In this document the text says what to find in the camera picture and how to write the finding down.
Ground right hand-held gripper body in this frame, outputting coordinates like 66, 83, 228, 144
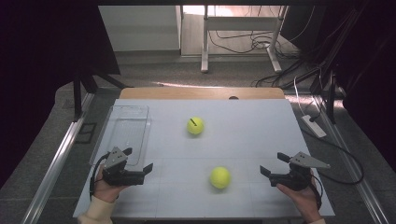
269, 151, 332, 191

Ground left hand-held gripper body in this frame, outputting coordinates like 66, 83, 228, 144
102, 147, 147, 188

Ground clear plastic tray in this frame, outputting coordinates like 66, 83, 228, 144
89, 105, 152, 173

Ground yellow tennis ball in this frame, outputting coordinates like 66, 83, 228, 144
209, 166, 232, 190
186, 116, 205, 135

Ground person's left hand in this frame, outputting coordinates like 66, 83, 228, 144
92, 164, 129, 203

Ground person's right hand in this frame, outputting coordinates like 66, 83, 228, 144
276, 169, 323, 223

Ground white power strip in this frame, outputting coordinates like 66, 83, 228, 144
301, 114, 328, 139

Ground dark floor grate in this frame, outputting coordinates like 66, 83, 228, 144
75, 122, 98, 145

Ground black metal stand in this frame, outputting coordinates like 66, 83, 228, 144
279, 60, 345, 125
72, 65, 134, 123

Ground white panel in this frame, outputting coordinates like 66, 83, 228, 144
98, 5, 182, 52

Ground dark curtain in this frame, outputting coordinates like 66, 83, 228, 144
320, 0, 396, 172
0, 0, 121, 189

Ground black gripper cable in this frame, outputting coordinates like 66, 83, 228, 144
89, 151, 110, 201
308, 173, 324, 210

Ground aluminium rail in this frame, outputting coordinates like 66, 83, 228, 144
21, 92, 95, 224
312, 93, 390, 224

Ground white cable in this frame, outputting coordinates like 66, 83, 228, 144
293, 83, 308, 117

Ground black power cable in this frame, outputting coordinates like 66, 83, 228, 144
300, 126, 365, 186

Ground bundle of black floor cables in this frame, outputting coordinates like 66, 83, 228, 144
251, 58, 316, 89

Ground tangle of thin floor cables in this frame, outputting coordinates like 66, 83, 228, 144
207, 29, 301, 60

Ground white desk frame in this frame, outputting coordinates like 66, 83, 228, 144
200, 5, 290, 75

